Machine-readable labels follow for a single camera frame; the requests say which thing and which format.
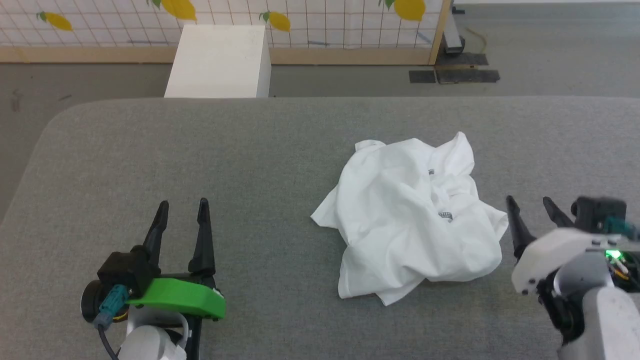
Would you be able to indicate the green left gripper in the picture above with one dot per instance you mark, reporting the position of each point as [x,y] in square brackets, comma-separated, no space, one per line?
[180,296]

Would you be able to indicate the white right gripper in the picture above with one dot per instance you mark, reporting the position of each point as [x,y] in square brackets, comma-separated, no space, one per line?
[560,247]

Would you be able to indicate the white t-shirt garment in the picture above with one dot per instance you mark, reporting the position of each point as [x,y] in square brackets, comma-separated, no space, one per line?
[400,225]

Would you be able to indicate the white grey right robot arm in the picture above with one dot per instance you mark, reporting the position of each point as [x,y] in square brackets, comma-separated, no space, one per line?
[600,310]

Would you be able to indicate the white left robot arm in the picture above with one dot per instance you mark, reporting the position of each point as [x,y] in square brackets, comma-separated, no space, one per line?
[150,342]

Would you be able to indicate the long black floor mat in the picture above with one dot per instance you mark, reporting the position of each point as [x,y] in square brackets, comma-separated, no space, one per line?
[467,75]

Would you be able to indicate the white box cabinet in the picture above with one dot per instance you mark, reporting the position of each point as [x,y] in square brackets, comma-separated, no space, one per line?
[220,62]

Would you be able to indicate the small black floor mat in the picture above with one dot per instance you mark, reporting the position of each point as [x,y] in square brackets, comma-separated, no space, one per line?
[422,76]

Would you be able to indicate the grey metal stand foot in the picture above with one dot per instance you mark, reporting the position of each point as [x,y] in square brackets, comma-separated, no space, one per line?
[452,35]

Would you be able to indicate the lemon print partition panel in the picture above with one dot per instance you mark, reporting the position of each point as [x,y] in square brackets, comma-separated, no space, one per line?
[325,30]

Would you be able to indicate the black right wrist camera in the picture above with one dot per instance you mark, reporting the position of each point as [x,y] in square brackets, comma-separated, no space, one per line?
[597,214]

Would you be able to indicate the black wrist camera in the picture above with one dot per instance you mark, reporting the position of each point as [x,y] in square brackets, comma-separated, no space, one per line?
[597,214]
[125,272]

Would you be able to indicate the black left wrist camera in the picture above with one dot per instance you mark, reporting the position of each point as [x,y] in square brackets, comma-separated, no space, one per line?
[125,272]

